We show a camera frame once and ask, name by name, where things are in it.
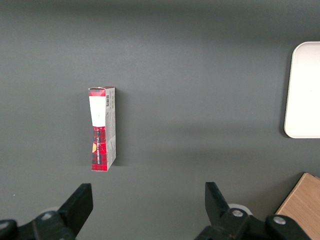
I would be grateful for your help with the wooden drawer cabinet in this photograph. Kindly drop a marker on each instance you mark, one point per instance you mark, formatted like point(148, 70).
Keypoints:
point(302, 200)

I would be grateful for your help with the beige rectangular tray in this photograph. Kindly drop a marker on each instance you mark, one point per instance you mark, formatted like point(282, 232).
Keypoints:
point(305, 95)

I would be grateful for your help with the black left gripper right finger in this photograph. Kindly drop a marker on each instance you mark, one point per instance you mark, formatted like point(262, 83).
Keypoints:
point(220, 217)

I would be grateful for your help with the red and grey carton box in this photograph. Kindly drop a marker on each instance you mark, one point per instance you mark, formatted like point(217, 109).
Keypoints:
point(100, 112)

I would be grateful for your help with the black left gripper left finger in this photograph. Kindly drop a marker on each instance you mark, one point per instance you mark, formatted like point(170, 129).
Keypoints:
point(72, 215)

